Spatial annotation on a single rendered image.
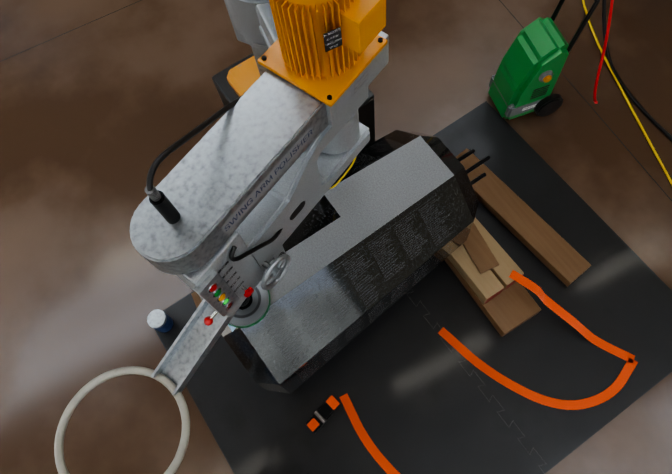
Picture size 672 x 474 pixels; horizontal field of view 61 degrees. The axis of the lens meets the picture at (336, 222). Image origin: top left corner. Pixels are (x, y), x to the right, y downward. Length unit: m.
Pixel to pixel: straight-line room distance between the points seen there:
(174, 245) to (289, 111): 0.50
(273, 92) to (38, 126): 2.75
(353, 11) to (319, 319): 1.38
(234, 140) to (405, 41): 2.51
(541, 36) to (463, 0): 1.03
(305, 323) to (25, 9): 3.41
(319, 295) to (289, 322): 0.17
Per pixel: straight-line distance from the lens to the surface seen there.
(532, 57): 3.41
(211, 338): 2.22
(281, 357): 2.50
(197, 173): 1.66
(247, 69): 3.00
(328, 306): 2.47
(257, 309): 2.36
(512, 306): 3.17
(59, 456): 2.43
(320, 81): 1.72
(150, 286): 3.48
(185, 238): 1.59
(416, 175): 2.56
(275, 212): 1.89
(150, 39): 4.39
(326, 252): 2.42
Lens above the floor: 3.09
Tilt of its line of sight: 67 degrees down
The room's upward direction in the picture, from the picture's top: 11 degrees counter-clockwise
